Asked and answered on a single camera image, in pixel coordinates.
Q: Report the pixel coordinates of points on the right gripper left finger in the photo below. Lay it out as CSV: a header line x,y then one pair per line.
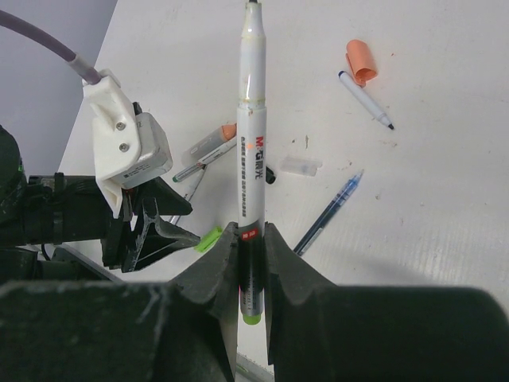
x,y
185,329

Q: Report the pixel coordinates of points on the white pen black end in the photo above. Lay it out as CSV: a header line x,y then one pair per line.
x,y
191,190

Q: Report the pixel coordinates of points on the white pen light green end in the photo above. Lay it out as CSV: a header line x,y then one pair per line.
x,y
251,157

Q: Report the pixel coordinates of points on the orange tip marker pen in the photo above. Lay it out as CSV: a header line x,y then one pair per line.
x,y
206,145

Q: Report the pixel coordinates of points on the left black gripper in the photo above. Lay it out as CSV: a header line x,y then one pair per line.
x,y
57,209

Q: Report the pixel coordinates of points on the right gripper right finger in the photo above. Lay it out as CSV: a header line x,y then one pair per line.
x,y
319,331

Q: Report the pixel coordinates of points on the white pen blue end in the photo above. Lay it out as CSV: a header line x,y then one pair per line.
x,y
365,100

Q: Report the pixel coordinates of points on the white pen dark green end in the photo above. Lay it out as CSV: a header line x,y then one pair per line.
x,y
205,160

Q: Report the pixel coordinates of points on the clear pen cap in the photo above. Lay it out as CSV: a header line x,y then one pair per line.
x,y
300,166

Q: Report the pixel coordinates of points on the light green pen cap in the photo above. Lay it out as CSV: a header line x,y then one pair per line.
x,y
209,240

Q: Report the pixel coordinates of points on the orange pen cap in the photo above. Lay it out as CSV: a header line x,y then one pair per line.
x,y
361,62

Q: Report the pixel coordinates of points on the black pen cap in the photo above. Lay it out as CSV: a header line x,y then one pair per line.
x,y
270,176

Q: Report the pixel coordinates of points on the blue gel pen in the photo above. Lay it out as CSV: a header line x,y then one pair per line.
x,y
330,211

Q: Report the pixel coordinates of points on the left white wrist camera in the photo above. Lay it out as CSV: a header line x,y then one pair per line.
x,y
129,149

